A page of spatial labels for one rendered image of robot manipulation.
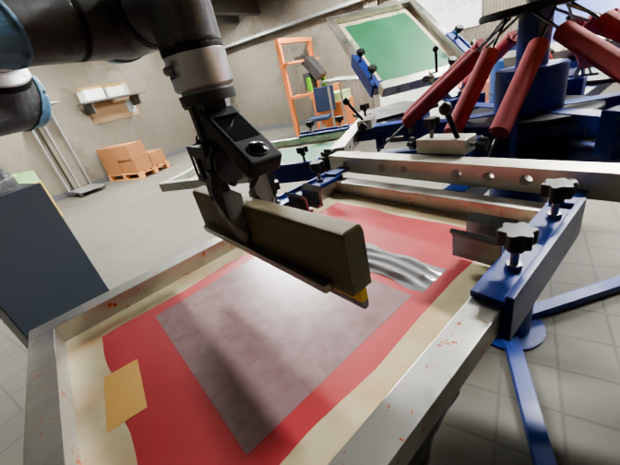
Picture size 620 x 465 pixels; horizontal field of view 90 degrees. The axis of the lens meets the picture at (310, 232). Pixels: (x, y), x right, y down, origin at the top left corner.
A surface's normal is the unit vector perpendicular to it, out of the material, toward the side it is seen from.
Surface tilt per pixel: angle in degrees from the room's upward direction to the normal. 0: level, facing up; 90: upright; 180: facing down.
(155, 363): 0
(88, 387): 0
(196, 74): 90
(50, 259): 90
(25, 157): 90
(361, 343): 0
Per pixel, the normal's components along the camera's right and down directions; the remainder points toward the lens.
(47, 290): 0.84, 0.07
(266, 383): -0.21, -0.87
